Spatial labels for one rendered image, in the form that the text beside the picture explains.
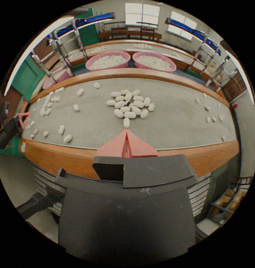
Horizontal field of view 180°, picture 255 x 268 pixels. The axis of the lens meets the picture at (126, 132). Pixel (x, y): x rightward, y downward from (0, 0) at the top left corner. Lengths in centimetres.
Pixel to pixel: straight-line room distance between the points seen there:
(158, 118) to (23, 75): 107
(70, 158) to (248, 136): 468
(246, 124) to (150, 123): 443
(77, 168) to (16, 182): 158
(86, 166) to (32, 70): 100
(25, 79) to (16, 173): 129
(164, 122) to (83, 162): 28
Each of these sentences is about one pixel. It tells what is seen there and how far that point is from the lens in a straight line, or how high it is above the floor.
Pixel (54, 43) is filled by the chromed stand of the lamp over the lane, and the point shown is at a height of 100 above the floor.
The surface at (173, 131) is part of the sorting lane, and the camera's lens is 29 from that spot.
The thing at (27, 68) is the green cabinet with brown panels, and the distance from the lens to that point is 104.
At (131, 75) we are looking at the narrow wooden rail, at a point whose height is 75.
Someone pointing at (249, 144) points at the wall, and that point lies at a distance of 454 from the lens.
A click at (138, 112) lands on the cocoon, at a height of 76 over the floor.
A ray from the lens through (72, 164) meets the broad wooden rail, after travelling 28.
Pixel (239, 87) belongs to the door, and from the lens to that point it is 476.
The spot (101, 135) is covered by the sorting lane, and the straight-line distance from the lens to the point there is 26.
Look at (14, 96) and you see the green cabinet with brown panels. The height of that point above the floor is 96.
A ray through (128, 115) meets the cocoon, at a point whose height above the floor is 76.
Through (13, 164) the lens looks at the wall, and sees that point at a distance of 168.
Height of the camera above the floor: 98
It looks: 76 degrees down
